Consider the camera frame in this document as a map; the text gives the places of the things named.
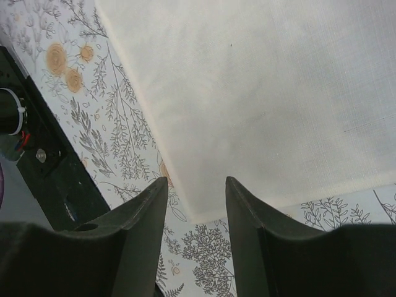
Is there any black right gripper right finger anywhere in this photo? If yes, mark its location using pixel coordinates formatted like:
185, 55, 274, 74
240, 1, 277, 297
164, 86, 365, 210
225, 177, 395, 296

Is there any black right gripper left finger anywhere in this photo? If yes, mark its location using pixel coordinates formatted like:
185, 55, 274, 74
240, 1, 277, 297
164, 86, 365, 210
1, 178, 168, 296

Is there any white cloth napkin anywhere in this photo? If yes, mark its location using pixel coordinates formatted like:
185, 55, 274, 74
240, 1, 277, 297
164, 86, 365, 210
95, 1, 395, 223

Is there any floral patterned table mat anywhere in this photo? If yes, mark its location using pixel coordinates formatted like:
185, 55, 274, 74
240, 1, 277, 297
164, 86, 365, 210
1, 1, 395, 296

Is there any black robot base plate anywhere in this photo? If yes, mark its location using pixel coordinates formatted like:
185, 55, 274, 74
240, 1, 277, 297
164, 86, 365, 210
1, 46, 110, 231

